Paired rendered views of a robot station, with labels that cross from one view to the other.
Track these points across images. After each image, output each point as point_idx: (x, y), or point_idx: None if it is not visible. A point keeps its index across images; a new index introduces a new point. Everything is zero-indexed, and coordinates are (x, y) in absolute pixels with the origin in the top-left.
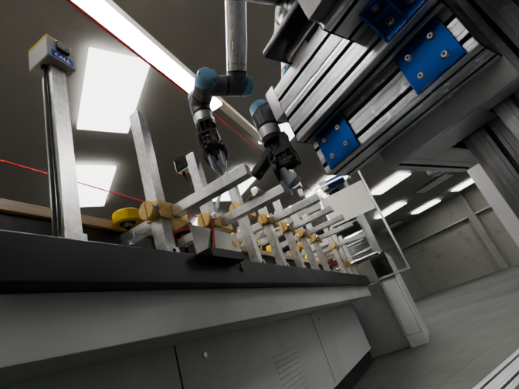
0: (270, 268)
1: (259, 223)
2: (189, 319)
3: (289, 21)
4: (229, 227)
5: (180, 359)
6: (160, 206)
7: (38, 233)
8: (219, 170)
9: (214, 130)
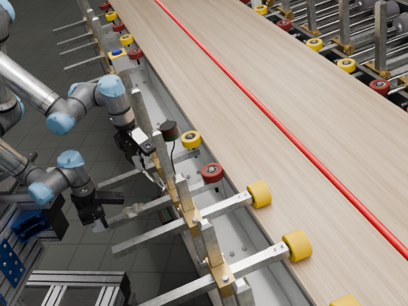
0: (197, 272)
1: (236, 263)
2: None
3: None
4: (175, 207)
5: None
6: (150, 159)
7: (188, 121)
8: (142, 166)
9: (124, 129)
